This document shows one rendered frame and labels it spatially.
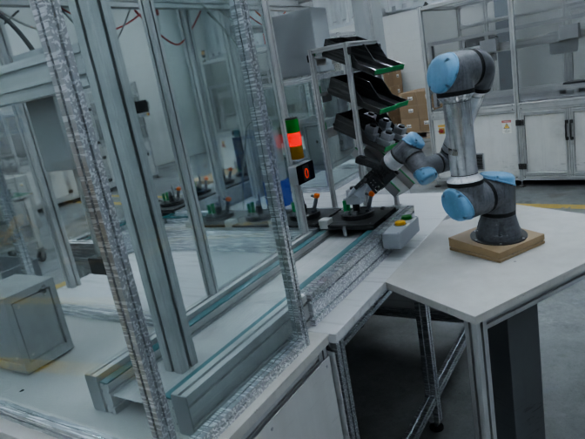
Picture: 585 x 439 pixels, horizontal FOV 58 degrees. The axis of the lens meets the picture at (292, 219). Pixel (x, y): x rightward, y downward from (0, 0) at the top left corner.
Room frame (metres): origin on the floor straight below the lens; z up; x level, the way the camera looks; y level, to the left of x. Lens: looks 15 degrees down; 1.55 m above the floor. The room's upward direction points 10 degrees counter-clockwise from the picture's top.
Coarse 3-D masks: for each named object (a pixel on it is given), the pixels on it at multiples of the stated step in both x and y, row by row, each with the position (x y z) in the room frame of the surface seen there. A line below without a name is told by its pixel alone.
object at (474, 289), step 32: (448, 224) 2.11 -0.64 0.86; (544, 224) 1.90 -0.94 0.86; (576, 224) 1.84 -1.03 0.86; (416, 256) 1.81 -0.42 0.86; (448, 256) 1.75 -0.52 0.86; (544, 256) 1.60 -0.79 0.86; (576, 256) 1.56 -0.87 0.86; (416, 288) 1.54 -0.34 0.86; (448, 288) 1.49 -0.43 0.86; (480, 288) 1.45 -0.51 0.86; (512, 288) 1.42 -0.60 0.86; (544, 288) 1.42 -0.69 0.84; (480, 320) 1.30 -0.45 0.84
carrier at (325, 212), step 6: (306, 210) 2.24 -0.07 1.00; (312, 210) 2.21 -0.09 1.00; (318, 210) 2.23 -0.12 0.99; (324, 210) 2.29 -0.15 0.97; (330, 210) 2.27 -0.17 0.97; (336, 210) 2.25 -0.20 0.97; (306, 216) 2.17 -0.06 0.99; (312, 216) 2.18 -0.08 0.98; (318, 216) 2.20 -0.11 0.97; (324, 216) 2.19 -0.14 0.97; (330, 216) 2.18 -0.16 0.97; (312, 222) 2.12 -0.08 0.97; (318, 222) 2.11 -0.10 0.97
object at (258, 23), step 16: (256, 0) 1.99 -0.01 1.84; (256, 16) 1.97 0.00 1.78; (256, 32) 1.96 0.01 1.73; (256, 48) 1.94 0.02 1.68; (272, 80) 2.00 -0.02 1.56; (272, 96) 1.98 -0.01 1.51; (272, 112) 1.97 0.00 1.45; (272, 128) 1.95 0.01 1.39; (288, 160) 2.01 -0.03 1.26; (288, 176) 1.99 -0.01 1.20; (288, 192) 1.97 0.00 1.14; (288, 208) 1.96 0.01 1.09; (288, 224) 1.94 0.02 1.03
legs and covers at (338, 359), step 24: (384, 312) 2.84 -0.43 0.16; (408, 312) 2.75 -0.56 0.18; (432, 312) 2.69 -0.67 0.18; (432, 336) 1.97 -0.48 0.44; (336, 360) 1.35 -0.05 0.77; (432, 360) 1.94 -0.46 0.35; (456, 360) 2.22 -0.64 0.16; (336, 384) 1.35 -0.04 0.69; (432, 384) 1.95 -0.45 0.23; (432, 408) 1.90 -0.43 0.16; (408, 432) 1.75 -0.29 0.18
